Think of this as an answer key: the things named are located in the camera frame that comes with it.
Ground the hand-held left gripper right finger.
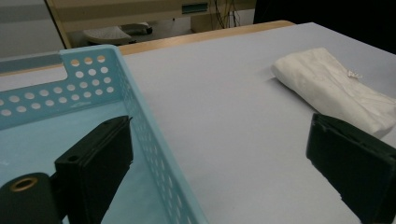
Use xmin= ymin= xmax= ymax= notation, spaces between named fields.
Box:
xmin=305 ymin=112 xmax=396 ymax=224

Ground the light blue perforated plastic basket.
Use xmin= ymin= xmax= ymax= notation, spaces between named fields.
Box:
xmin=0 ymin=44 xmax=209 ymax=224

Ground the wooden table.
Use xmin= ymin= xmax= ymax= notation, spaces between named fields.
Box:
xmin=0 ymin=20 xmax=296 ymax=78

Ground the bundle of dark cables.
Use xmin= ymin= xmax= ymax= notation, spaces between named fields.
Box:
xmin=213 ymin=0 xmax=242 ymax=29

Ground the white chair base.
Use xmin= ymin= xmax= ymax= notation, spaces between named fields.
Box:
xmin=82 ymin=21 xmax=153 ymax=46

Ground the white cloth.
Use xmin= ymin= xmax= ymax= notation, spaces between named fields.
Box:
xmin=271 ymin=47 xmax=396 ymax=139

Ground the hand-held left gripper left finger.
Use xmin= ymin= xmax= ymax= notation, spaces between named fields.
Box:
xmin=54 ymin=115 xmax=134 ymax=224

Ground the pale lilac table cover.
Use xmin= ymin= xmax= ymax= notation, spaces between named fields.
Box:
xmin=0 ymin=21 xmax=396 ymax=224

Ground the beige wooden desk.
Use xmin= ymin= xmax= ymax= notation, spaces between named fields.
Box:
xmin=46 ymin=0 xmax=256 ymax=49

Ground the white cabinet panel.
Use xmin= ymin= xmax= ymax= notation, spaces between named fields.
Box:
xmin=0 ymin=0 xmax=64 ymax=59

